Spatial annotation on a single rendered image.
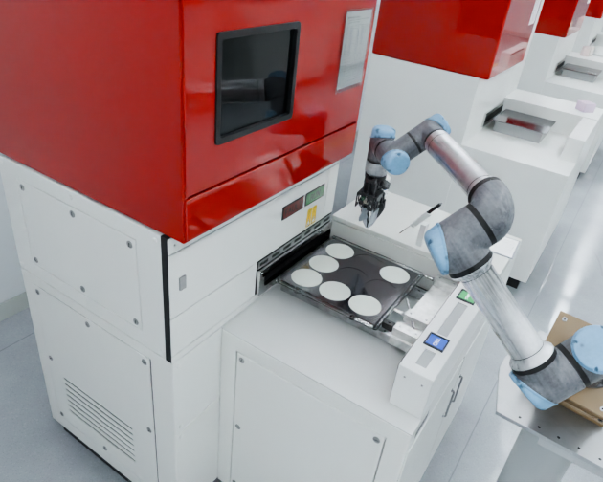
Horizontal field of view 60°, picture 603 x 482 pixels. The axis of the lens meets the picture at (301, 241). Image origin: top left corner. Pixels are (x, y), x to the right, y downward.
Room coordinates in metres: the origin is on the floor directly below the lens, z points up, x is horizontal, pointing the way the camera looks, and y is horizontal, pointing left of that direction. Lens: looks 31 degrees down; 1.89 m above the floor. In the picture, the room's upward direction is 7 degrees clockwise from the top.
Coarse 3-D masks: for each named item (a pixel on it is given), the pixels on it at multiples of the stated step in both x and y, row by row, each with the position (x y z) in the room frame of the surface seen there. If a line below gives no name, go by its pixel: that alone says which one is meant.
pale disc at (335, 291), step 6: (324, 282) 1.39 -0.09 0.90; (330, 282) 1.39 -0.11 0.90; (336, 282) 1.39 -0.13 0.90; (324, 288) 1.35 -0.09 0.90; (330, 288) 1.36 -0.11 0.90; (336, 288) 1.36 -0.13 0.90; (342, 288) 1.37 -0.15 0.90; (348, 288) 1.37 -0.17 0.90; (324, 294) 1.32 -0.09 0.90; (330, 294) 1.33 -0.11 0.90; (336, 294) 1.33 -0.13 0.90; (342, 294) 1.34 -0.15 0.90; (348, 294) 1.34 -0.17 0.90
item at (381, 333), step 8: (280, 288) 1.42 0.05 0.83; (288, 288) 1.41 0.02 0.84; (296, 296) 1.39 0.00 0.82; (304, 296) 1.38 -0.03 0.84; (312, 304) 1.36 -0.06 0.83; (320, 304) 1.35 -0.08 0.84; (328, 312) 1.33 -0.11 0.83; (336, 312) 1.32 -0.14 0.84; (344, 320) 1.30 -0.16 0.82; (352, 320) 1.29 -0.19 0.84; (360, 328) 1.27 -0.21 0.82; (368, 328) 1.26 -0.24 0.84; (376, 336) 1.24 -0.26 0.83; (384, 336) 1.23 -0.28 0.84
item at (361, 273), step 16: (336, 240) 1.66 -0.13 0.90; (352, 256) 1.56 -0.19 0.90; (368, 256) 1.57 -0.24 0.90; (288, 272) 1.42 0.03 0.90; (320, 272) 1.44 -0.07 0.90; (336, 272) 1.45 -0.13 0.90; (352, 272) 1.47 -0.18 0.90; (368, 272) 1.48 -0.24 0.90; (304, 288) 1.34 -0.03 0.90; (352, 288) 1.37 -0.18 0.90; (368, 288) 1.38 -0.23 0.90; (384, 288) 1.39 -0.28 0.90; (400, 288) 1.40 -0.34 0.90; (336, 304) 1.28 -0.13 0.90; (384, 304) 1.31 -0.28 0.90; (368, 320) 1.22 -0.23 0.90
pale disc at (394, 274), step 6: (384, 270) 1.50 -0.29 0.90; (390, 270) 1.50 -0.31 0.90; (396, 270) 1.51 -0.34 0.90; (402, 270) 1.51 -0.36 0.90; (384, 276) 1.46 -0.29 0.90; (390, 276) 1.46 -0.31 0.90; (396, 276) 1.47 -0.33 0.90; (402, 276) 1.47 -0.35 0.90; (408, 276) 1.48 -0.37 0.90; (396, 282) 1.43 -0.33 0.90; (402, 282) 1.44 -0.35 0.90
